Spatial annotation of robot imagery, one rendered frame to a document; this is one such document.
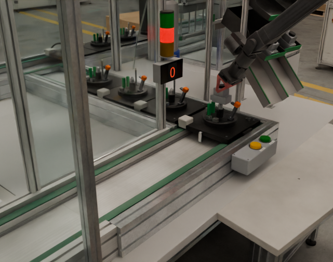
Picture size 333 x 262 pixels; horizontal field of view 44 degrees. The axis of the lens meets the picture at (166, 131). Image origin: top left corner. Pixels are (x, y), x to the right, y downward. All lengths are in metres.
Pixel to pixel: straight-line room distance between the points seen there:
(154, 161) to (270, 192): 0.42
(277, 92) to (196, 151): 0.53
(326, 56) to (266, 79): 4.08
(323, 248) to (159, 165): 1.45
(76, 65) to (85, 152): 0.19
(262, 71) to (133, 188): 0.87
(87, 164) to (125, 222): 0.29
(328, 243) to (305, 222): 1.35
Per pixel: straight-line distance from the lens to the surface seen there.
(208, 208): 1.35
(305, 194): 1.49
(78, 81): 0.81
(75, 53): 0.79
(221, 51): 2.66
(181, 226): 1.27
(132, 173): 1.42
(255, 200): 1.41
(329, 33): 5.88
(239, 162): 1.45
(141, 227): 1.18
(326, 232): 2.78
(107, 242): 1.12
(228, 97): 1.62
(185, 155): 1.52
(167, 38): 1.47
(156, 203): 1.19
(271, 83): 1.90
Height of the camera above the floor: 1.66
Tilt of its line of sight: 26 degrees down
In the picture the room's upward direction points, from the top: straight up
